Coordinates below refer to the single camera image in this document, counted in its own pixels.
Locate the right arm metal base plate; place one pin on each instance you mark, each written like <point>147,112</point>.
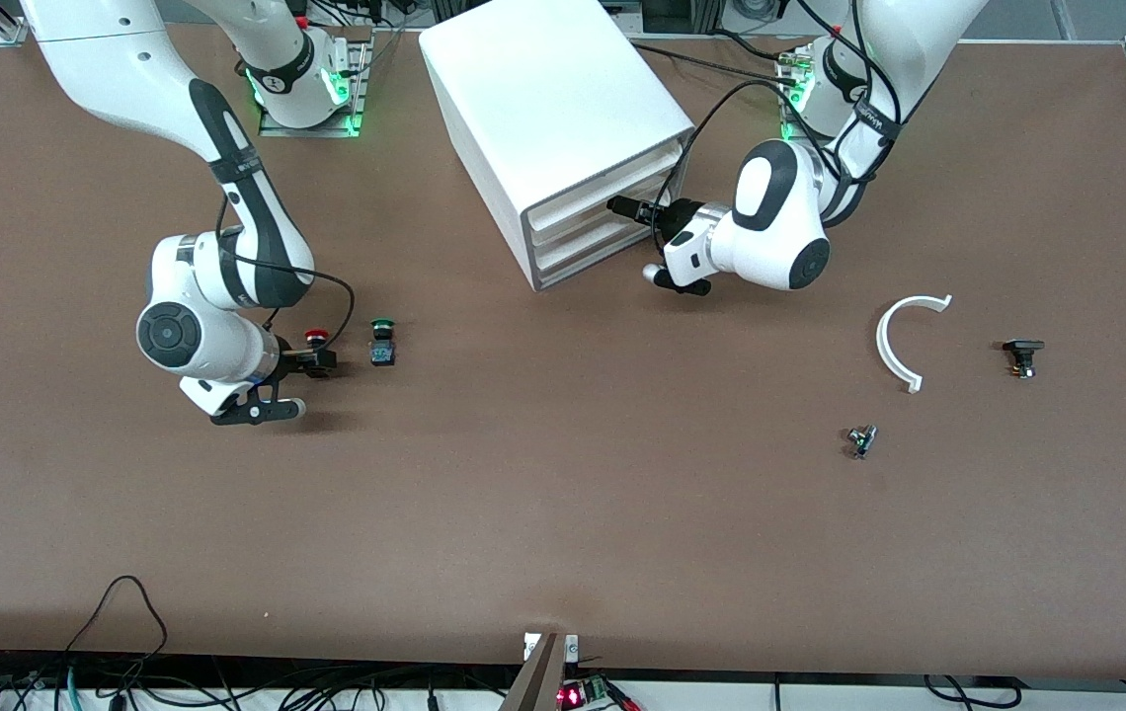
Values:
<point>272,126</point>

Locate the black push button switch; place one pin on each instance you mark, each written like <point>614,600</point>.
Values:
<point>1022,347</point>

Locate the white drawer cabinet shell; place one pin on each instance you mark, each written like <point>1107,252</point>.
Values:
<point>543,89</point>

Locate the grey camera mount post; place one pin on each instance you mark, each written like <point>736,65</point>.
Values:
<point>535,681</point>

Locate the red push button switch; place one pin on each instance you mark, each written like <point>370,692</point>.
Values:
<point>316,336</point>

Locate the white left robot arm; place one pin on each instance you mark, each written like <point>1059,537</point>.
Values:
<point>780,217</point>

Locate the green push button switch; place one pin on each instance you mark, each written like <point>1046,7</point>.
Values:
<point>382,351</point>

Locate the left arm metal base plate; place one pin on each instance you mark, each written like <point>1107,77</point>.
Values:
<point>786,123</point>

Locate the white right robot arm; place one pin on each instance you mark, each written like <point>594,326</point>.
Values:
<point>227,286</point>

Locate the white cabinet drawer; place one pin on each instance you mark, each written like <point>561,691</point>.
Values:
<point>583,232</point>
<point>591,262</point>
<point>593,197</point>

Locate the small board with red LED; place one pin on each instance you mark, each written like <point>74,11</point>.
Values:
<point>583,693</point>

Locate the chrome tee pipe fitting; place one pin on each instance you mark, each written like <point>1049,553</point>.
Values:
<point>861,439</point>

